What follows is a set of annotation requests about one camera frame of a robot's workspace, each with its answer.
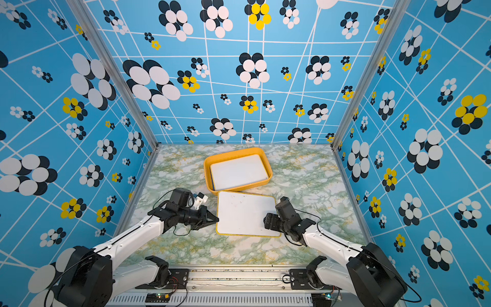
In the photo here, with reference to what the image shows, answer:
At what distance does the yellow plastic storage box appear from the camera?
38.5 inches

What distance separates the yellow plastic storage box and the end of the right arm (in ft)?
0.72

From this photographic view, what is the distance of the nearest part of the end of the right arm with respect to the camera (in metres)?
0.62
